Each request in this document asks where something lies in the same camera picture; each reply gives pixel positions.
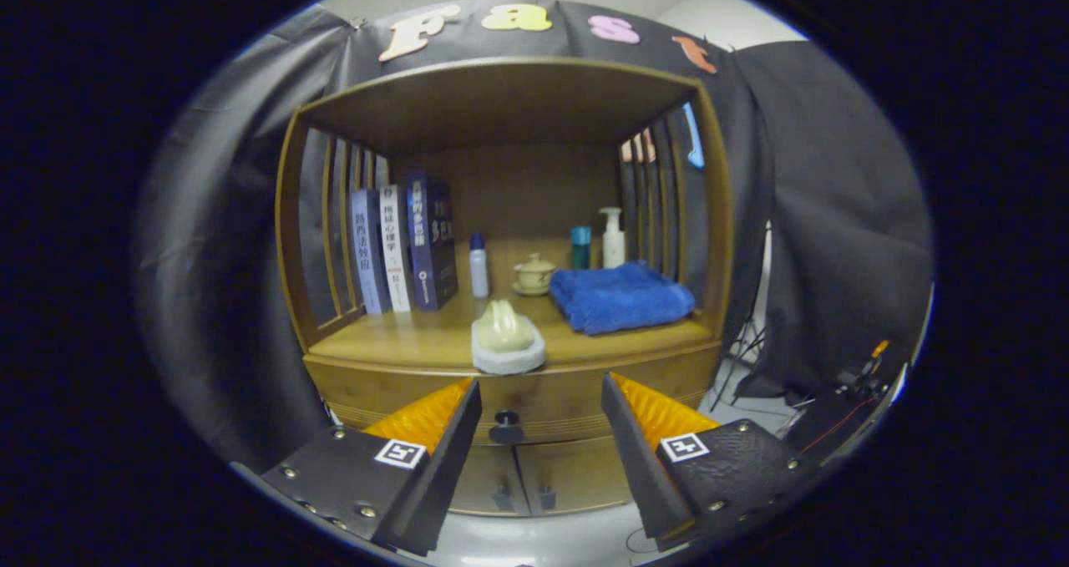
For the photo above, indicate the beige lidded teacup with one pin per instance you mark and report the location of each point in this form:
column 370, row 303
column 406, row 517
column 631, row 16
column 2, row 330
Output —
column 534, row 276

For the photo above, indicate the light blue book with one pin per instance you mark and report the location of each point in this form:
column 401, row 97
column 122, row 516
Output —
column 367, row 254

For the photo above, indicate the wooden cabinet door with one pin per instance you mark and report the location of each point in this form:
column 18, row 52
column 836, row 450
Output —
column 488, row 475
column 576, row 471

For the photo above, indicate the black tool orange tip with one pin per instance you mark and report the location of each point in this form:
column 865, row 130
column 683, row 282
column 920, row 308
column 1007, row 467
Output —
column 860, row 379

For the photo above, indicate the teal bottle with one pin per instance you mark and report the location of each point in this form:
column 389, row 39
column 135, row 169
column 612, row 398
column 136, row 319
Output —
column 580, row 250

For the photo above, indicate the dark blue book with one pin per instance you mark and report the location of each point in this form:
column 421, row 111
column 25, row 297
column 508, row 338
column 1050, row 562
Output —
column 430, row 245

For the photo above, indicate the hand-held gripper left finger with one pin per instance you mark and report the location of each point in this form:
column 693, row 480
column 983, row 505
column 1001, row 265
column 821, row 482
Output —
column 447, row 458

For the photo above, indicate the small white bottle blue cap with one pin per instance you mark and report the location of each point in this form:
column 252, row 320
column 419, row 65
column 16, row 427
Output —
column 478, row 270

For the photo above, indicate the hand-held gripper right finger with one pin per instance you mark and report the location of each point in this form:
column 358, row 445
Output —
column 633, row 467

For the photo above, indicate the black tripod stand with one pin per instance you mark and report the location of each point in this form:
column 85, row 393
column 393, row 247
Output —
column 743, row 350

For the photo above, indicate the white pump bottle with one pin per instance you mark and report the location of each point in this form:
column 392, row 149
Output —
column 612, row 245

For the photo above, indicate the black backdrop cloth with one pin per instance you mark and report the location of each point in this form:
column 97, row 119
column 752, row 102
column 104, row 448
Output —
column 835, row 216

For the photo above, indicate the white book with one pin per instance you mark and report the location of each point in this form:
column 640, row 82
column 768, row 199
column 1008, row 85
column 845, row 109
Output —
column 395, row 250

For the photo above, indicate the wooden cabinet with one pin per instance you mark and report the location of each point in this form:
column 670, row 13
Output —
column 501, row 103

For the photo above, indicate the blue folded towel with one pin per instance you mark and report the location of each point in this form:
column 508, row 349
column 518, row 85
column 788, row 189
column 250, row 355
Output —
column 622, row 300

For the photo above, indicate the wooden countertop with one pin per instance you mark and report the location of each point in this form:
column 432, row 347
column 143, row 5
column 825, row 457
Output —
column 417, row 337

